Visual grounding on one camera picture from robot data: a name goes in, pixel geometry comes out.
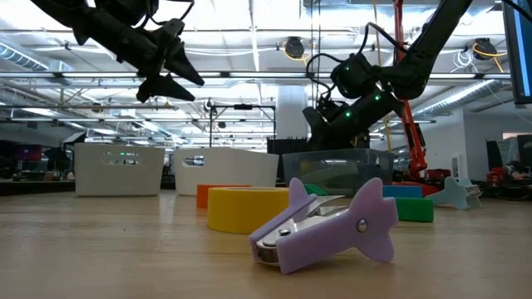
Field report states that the blue tape roll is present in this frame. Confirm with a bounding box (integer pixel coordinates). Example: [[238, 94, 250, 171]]
[[382, 184, 424, 199]]

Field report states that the pale blue staple remover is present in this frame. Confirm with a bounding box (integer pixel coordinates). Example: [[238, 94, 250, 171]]
[[427, 176, 483, 211]]

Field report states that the distant black metal frame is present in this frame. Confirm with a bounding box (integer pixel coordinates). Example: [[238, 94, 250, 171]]
[[209, 103, 278, 149]]

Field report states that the orange tape roll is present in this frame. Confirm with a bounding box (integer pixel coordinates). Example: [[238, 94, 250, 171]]
[[196, 184, 253, 210]]

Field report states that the green mini stapler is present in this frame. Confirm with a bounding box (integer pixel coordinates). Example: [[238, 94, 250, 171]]
[[303, 184, 329, 197]]

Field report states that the red desk lamp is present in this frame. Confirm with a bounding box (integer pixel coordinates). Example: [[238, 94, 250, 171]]
[[390, 0, 465, 199]]

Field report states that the distant black monitor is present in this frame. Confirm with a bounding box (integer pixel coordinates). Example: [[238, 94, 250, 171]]
[[267, 138, 309, 155]]

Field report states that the black ceiling cable reel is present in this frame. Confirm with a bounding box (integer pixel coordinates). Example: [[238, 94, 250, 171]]
[[283, 36, 307, 60], [473, 37, 499, 61]]

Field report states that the white plastic bin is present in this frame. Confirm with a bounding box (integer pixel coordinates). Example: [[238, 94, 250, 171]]
[[174, 147, 280, 197]]

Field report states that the yellow tape roll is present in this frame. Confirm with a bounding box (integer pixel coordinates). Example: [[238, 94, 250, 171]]
[[206, 186, 291, 235]]

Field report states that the purple staple remover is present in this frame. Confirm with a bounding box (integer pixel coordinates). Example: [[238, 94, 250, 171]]
[[248, 177, 399, 275]]

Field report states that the grey plastic bin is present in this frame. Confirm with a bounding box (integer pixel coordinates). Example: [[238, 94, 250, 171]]
[[74, 143, 166, 197]]

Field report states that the smoky transparent plastic bin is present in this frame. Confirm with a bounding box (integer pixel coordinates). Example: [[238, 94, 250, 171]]
[[282, 148, 395, 199]]

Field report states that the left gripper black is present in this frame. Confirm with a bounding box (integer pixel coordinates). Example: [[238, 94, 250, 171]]
[[120, 18, 205, 104]]

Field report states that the computer monitor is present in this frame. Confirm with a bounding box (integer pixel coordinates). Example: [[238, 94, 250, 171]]
[[501, 0, 532, 105]]

